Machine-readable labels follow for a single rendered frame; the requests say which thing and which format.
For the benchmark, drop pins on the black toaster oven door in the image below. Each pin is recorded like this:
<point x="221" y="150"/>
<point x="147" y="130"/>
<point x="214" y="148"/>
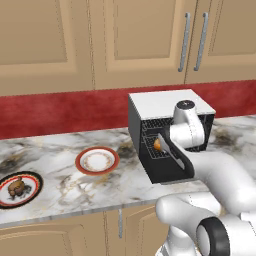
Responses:
<point x="163" y="173"/>

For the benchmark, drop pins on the black and white toaster oven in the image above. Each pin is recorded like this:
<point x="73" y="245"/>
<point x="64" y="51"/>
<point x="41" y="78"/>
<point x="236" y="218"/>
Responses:
<point x="166" y="103"/>

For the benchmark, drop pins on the red rimmed white plate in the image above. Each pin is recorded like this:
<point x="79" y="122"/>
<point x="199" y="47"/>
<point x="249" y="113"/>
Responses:
<point x="97" y="160"/>

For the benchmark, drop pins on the beige base cupboard door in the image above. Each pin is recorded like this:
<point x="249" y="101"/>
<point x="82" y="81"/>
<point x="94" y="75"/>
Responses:
<point x="141" y="233"/>
<point x="50" y="238"/>

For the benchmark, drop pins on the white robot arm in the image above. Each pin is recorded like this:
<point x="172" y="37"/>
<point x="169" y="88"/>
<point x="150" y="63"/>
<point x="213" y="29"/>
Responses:
<point x="216" y="180"/>

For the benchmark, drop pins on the beige wall cupboard door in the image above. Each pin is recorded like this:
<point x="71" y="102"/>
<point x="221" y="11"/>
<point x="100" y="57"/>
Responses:
<point x="143" y="33"/>
<point x="40" y="36"/>
<point x="233" y="33"/>

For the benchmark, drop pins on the brown chicken drumstick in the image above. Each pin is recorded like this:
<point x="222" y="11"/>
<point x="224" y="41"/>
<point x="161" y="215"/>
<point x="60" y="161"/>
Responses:
<point x="16" y="188"/>

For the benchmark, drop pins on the orange hotdog bun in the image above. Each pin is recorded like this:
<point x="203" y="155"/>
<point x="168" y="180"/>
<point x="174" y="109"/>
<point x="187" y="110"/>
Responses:
<point x="156" y="144"/>

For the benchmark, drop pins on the black rimmed white plate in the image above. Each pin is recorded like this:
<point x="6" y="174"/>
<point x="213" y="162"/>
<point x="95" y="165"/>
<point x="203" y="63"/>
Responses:
<point x="31" y="186"/>

